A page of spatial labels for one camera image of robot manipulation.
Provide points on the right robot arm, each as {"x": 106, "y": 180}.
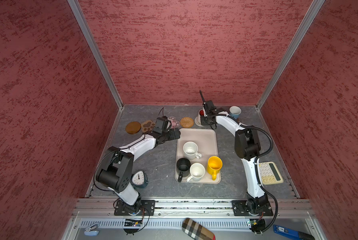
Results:
{"x": 247, "y": 147}

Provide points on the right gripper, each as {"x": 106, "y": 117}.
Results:
{"x": 204, "y": 122}

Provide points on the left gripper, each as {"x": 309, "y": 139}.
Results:
{"x": 177, "y": 134}

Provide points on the beige serving tray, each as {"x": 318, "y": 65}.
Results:
{"x": 206, "y": 141}

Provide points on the white mug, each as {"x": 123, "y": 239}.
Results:
{"x": 197, "y": 172}
{"x": 191, "y": 151}

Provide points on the white mug front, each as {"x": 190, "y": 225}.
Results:
{"x": 197, "y": 172}

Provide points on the yellow mug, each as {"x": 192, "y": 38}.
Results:
{"x": 214, "y": 166}

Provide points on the blue mug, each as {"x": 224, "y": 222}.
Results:
{"x": 235, "y": 112}

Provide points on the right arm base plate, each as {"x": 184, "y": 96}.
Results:
{"x": 239, "y": 208}

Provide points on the paw print coaster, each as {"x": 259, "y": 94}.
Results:
{"x": 147, "y": 126}

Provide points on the plaid glasses case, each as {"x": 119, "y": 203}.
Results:
{"x": 197, "y": 231}

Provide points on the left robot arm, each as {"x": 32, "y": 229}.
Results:
{"x": 115, "y": 169}

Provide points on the black mug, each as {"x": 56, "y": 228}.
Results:
{"x": 183, "y": 166}

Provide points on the teal alarm clock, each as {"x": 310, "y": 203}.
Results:
{"x": 139, "y": 179}

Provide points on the brown wicker round coaster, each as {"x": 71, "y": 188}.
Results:
{"x": 187, "y": 122}

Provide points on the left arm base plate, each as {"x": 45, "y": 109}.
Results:
{"x": 140, "y": 208}

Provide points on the blue handled tool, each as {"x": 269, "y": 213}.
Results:
{"x": 292, "y": 234}

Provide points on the small stapler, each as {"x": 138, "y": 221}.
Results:
{"x": 92, "y": 230}

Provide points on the pink flower coaster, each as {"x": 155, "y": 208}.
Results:
{"x": 174, "y": 123}

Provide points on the cream calculator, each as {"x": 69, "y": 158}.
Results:
{"x": 270, "y": 174}

